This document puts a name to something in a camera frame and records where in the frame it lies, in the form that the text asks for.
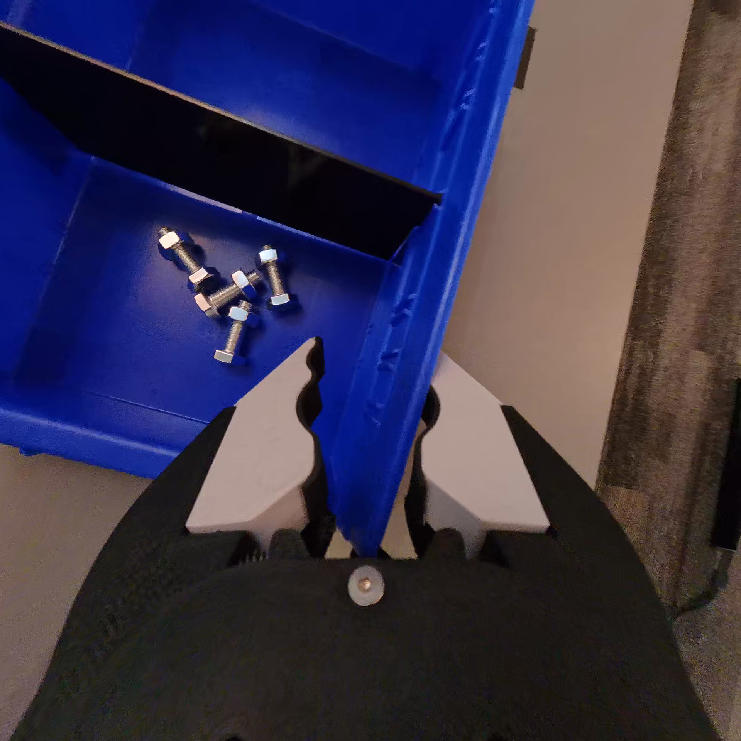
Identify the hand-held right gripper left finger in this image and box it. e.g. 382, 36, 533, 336
185, 337, 338, 559

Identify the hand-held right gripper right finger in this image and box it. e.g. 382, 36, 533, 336
404, 351, 551, 559

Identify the silver hex bolt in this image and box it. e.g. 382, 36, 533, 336
257, 244, 300, 314
212, 300, 261, 367
157, 227, 219, 294
193, 267, 262, 321

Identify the blue plastic bin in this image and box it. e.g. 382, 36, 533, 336
0, 0, 537, 558

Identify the black bin divider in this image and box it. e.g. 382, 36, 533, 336
0, 26, 444, 262

